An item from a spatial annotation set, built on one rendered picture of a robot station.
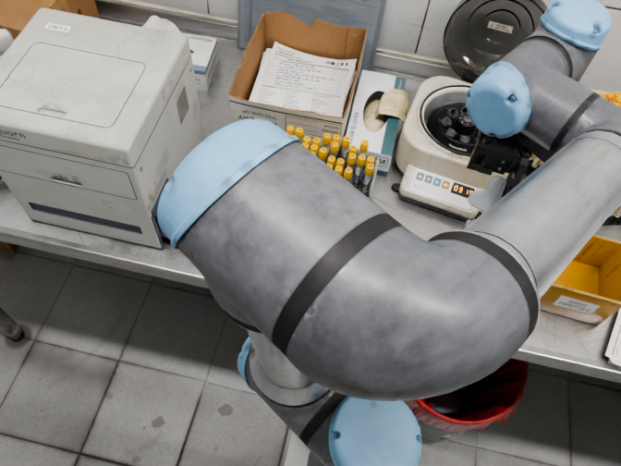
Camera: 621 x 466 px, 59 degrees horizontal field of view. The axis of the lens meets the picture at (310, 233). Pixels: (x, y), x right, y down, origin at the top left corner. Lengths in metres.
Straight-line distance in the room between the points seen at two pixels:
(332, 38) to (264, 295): 1.05
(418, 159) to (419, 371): 0.85
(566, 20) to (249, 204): 0.48
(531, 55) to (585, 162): 0.18
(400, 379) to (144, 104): 0.69
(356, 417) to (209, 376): 1.25
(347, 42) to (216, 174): 1.01
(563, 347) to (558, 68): 0.59
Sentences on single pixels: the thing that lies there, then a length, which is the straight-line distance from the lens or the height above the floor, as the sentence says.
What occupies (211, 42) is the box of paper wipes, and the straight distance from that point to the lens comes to 1.40.
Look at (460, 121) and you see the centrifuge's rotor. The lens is 1.19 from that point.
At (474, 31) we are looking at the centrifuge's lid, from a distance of 1.32.
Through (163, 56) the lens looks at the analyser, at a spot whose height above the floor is 1.17.
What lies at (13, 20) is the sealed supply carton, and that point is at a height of 1.05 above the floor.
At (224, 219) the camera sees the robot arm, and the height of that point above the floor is 1.53.
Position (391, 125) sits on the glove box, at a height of 0.94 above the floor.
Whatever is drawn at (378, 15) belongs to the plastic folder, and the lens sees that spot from 1.33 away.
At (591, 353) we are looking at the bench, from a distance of 1.15.
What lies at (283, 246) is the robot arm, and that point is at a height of 1.54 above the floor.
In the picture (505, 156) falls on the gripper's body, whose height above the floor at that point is 1.22.
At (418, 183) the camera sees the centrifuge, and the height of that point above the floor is 0.92.
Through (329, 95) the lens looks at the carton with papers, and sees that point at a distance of 1.27.
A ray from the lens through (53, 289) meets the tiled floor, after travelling 2.17.
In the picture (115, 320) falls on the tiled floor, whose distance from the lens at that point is 2.05.
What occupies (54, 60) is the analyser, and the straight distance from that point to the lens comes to 1.04.
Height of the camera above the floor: 1.82
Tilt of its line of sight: 58 degrees down
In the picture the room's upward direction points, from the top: 6 degrees clockwise
